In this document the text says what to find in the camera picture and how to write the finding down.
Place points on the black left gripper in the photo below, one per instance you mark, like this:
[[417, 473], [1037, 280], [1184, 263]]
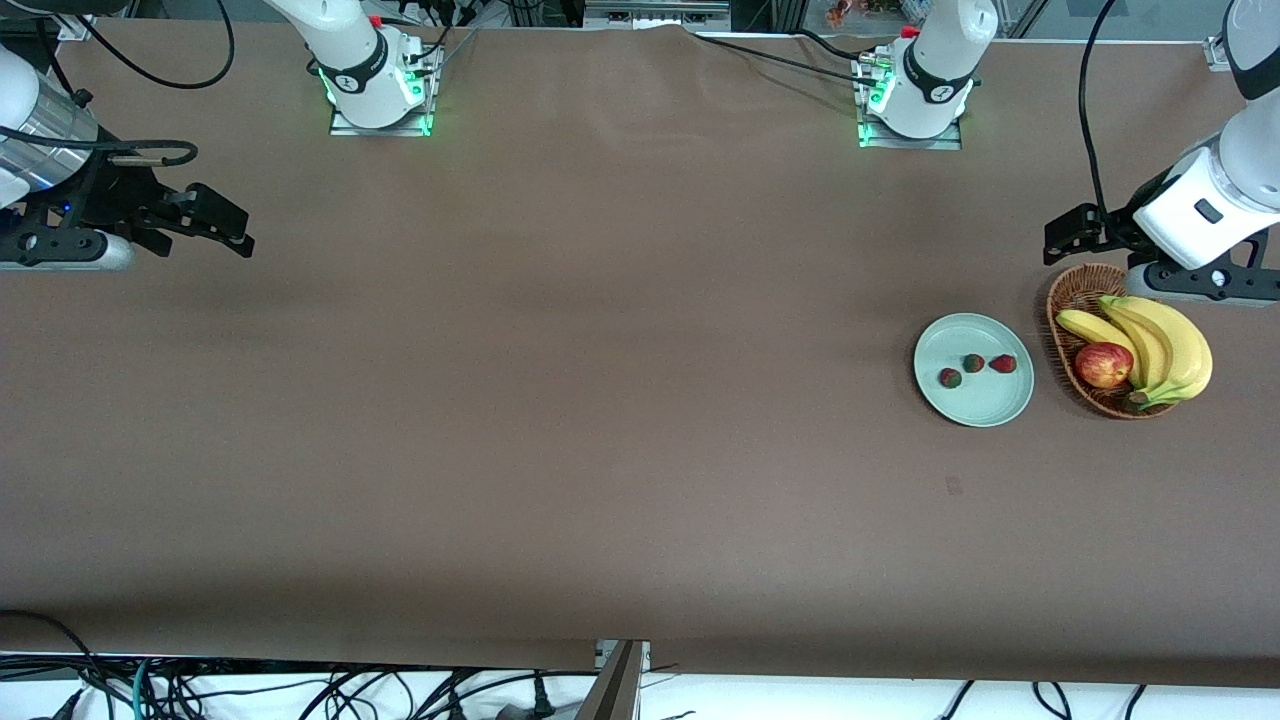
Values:
[[1133, 219]]

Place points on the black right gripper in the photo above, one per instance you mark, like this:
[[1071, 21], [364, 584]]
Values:
[[108, 196]]

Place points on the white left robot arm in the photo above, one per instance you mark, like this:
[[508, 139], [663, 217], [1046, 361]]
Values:
[[940, 60]]

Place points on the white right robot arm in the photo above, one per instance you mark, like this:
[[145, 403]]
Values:
[[350, 40]]

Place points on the pale green round plate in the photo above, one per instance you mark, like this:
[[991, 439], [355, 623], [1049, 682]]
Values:
[[980, 400]]

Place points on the brown wicker basket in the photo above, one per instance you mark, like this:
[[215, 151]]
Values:
[[1075, 290]]

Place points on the red apple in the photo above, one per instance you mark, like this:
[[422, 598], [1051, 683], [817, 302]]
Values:
[[1103, 366]]

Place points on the yellow banana bunch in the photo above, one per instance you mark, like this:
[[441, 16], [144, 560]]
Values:
[[1180, 345]]

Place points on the aluminium corner extrusion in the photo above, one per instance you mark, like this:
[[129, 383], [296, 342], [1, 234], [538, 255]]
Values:
[[70, 28]]

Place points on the orange red background objects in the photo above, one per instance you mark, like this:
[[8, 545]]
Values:
[[840, 12]]

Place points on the large fabric table cover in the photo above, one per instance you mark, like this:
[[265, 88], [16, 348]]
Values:
[[640, 500]]

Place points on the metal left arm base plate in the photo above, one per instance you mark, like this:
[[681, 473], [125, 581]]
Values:
[[940, 143]]

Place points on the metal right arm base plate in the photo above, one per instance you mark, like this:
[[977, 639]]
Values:
[[345, 125]]

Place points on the small metal corner bracket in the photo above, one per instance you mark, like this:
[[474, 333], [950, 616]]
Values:
[[1215, 55]]

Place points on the aluminium frame rail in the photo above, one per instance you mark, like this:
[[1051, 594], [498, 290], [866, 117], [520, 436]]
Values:
[[650, 15]]

